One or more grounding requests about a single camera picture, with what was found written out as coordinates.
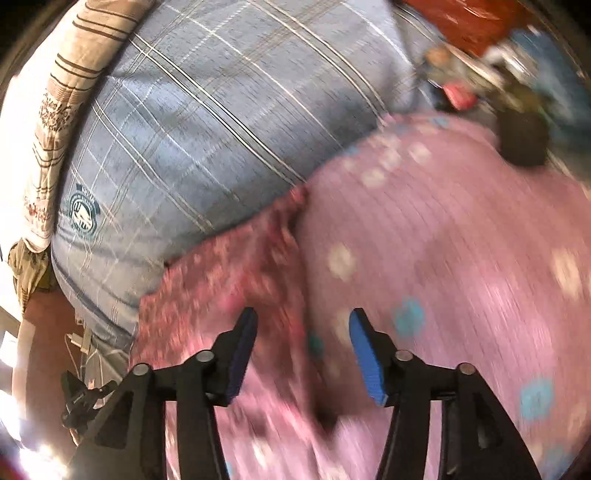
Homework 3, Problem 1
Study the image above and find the beige striped cloth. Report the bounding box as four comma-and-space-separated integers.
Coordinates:
21, 0, 160, 252

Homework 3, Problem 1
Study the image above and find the blue plaid pillow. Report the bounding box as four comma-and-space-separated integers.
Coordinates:
50, 0, 444, 358

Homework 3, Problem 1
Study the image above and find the blue denim cloth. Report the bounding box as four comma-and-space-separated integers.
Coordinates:
508, 28, 585, 155

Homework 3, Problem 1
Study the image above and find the red plastic bag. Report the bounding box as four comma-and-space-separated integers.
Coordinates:
399, 0, 539, 56

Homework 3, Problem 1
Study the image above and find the pink flowered bedsheet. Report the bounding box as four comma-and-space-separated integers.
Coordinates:
212, 113, 591, 480

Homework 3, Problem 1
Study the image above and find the black cylindrical object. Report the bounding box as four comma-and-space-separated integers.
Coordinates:
499, 111, 550, 168

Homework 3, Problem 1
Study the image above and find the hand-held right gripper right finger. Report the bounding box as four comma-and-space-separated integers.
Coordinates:
348, 308, 543, 480

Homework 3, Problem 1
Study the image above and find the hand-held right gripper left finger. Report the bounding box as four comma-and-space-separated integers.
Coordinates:
69, 307, 258, 480

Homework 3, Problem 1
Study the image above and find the white charger plug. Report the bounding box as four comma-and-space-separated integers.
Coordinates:
66, 331, 94, 357

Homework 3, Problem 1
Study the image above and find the pile of small items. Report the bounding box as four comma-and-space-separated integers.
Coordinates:
424, 41, 546, 116

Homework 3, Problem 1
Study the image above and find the pink floral shirt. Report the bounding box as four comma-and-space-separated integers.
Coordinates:
130, 185, 338, 480

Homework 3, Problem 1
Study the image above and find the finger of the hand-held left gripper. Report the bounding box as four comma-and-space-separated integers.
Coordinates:
60, 370, 116, 430

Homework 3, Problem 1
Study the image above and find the olive green cloth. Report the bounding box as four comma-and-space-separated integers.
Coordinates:
7, 239, 58, 306

